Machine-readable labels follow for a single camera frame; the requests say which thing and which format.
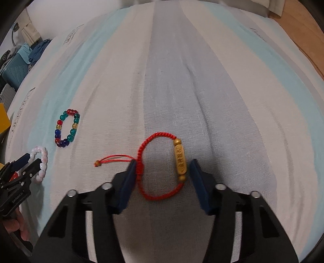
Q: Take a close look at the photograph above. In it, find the person's left hand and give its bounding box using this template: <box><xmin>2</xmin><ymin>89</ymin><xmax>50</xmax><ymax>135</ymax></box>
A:
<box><xmin>4</xmin><ymin>209</ymin><xmax>29</xmax><ymax>242</ymax></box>

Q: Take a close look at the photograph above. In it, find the red string bracelet gold bar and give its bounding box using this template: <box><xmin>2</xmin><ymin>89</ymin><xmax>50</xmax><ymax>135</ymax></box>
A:
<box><xmin>94</xmin><ymin>131</ymin><xmax>189</xmax><ymax>201</ymax></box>

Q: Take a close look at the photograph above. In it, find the tied beige curtain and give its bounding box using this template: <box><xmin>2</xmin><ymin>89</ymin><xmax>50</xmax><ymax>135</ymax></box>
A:
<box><xmin>19</xmin><ymin>14</ymin><xmax>42</xmax><ymax>48</ymax></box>

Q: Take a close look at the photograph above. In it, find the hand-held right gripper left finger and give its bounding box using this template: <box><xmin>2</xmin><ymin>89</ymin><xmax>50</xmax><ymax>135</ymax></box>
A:
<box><xmin>30</xmin><ymin>160</ymin><xmax>138</xmax><ymax>263</ymax></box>

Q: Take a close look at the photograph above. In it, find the wide beige curtain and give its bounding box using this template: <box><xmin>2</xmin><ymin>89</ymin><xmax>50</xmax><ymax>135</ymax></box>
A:
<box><xmin>268</xmin><ymin>0</ymin><xmax>287</xmax><ymax>17</ymax></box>

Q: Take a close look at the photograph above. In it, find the multicoloured glass bead bracelet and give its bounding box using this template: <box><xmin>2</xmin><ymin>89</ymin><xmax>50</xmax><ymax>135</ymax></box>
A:
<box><xmin>54</xmin><ymin>108</ymin><xmax>81</xmax><ymax>148</ymax></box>

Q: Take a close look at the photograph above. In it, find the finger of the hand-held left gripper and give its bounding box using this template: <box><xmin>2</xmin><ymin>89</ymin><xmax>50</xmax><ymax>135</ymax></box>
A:
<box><xmin>0</xmin><ymin>153</ymin><xmax>30</xmax><ymax>177</ymax></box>
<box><xmin>9</xmin><ymin>159</ymin><xmax>42</xmax><ymax>189</ymax></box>

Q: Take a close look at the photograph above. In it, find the striped bed sheet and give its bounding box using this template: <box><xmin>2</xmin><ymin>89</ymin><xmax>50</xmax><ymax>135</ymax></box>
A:
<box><xmin>4</xmin><ymin>0</ymin><xmax>324</xmax><ymax>261</ymax></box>

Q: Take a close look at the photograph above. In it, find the teal ribbed suitcase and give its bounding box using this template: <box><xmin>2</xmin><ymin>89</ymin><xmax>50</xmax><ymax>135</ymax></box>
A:
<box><xmin>1</xmin><ymin>44</ymin><xmax>32</xmax><ymax>89</ymax></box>

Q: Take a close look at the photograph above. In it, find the dark blue clothing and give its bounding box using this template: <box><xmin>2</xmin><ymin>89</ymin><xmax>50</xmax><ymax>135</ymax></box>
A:
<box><xmin>28</xmin><ymin>38</ymin><xmax>53</xmax><ymax>64</ymax></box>

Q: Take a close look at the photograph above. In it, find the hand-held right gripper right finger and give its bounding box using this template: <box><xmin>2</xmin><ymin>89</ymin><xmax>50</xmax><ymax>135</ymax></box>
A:
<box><xmin>190</xmin><ymin>159</ymin><xmax>299</xmax><ymax>263</ymax></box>

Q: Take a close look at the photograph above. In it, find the grey suitcase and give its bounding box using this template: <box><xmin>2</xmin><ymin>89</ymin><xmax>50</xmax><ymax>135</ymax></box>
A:
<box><xmin>0</xmin><ymin>83</ymin><xmax>16</xmax><ymax>108</ymax></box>

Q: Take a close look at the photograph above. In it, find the white bead bracelet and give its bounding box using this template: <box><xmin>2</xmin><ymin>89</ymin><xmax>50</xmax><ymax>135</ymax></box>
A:
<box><xmin>29</xmin><ymin>146</ymin><xmax>48</xmax><ymax>184</ymax></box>

